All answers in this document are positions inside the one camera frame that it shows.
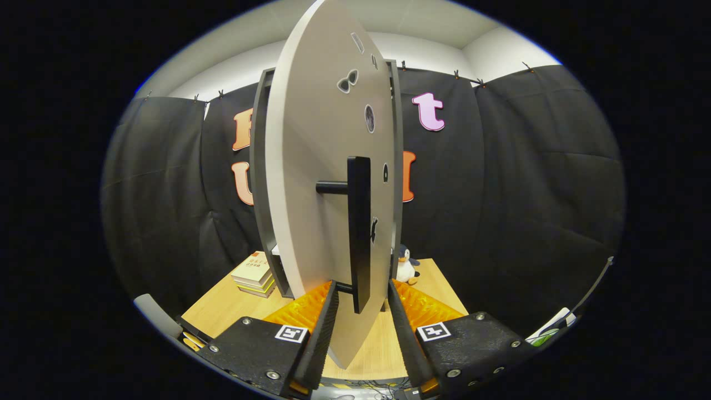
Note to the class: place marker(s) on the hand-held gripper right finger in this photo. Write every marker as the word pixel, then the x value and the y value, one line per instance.
pixel 411 344

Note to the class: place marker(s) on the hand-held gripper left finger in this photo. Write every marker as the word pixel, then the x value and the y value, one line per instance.
pixel 325 333

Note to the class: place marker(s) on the dark grey shoe cabinet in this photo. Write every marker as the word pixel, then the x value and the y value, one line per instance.
pixel 258 194

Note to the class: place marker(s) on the penguin plush toy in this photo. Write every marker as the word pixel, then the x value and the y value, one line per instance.
pixel 405 269

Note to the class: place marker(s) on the yellow edged book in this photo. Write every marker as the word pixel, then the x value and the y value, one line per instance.
pixel 258 288

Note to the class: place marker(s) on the beige red cover book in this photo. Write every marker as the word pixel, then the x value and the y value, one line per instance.
pixel 253 269

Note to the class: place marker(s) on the white green printed card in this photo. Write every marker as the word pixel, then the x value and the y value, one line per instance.
pixel 550 328

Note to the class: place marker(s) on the black backdrop cloth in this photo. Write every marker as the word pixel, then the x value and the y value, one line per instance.
pixel 527 194

